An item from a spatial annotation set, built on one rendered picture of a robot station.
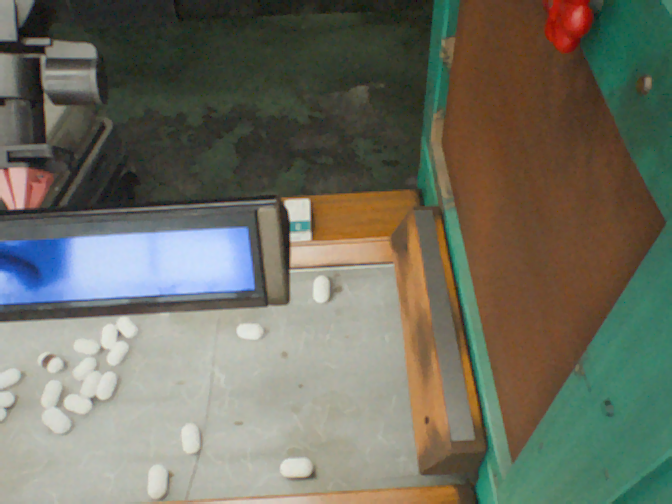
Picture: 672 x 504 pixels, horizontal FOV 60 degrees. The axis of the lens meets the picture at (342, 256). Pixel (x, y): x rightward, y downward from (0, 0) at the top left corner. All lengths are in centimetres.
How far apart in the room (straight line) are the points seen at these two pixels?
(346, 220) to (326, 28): 188
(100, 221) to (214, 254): 7
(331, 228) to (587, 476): 54
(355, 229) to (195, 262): 44
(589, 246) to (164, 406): 54
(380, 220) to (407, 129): 132
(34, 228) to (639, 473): 37
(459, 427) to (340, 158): 154
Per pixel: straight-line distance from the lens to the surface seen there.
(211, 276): 40
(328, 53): 249
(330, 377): 72
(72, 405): 76
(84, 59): 78
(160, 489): 69
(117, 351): 77
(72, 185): 163
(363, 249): 80
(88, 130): 174
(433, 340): 60
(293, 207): 81
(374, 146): 205
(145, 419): 74
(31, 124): 78
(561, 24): 30
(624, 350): 29
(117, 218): 40
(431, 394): 60
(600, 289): 34
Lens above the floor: 139
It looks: 53 degrees down
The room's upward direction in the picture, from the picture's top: 3 degrees counter-clockwise
